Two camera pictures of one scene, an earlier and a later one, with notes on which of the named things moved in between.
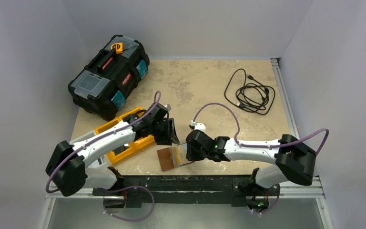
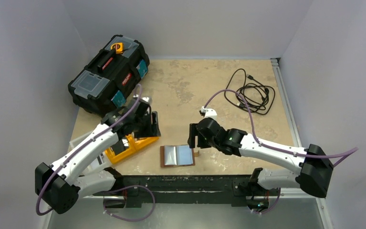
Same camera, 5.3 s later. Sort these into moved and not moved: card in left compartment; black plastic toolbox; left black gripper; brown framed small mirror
Moved: left black gripper
Not moved: card in left compartment; brown framed small mirror; black plastic toolbox
